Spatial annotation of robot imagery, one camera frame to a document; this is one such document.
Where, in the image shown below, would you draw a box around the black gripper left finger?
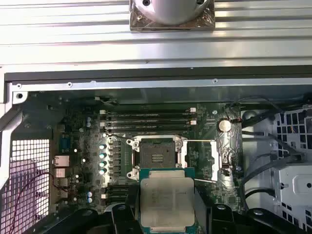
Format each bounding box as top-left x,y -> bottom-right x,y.
52,184 -> 143,234

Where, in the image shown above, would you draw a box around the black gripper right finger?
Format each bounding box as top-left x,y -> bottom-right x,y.
195,187 -> 305,234

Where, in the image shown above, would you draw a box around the CPU with silver top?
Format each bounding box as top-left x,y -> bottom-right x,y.
137,167 -> 202,234

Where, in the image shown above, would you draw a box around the metal socket cover frame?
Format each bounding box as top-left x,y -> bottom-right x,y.
181,138 -> 219,183

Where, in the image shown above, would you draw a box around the thin metal locking lever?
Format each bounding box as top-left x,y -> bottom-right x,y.
105,133 -> 129,141

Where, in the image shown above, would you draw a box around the black RAM slot white clips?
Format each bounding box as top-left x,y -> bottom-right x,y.
101,182 -> 129,189
99,108 -> 198,116
99,119 -> 198,126
100,192 -> 129,199

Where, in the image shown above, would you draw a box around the CPU socket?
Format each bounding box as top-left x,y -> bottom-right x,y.
126,136 -> 189,180

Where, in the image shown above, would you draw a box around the silver perforated drive cage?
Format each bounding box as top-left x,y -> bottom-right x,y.
268,103 -> 312,234

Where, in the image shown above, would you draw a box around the blue port connector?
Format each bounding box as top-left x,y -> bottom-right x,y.
60,136 -> 72,150

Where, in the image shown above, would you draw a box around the round silver coin battery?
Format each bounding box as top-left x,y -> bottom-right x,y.
216,118 -> 231,133

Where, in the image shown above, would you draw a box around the green motherboard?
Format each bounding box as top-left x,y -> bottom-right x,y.
52,94 -> 244,215

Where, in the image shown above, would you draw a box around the black and silver PC case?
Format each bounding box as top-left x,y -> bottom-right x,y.
0,65 -> 312,234

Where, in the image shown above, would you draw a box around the black cable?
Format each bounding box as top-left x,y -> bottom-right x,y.
240,186 -> 278,213
241,129 -> 305,163

